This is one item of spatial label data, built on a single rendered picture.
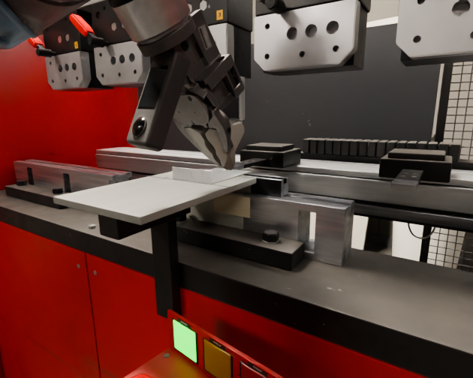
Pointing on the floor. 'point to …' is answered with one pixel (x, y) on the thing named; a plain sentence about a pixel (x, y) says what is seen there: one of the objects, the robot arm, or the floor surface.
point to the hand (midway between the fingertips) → (224, 166)
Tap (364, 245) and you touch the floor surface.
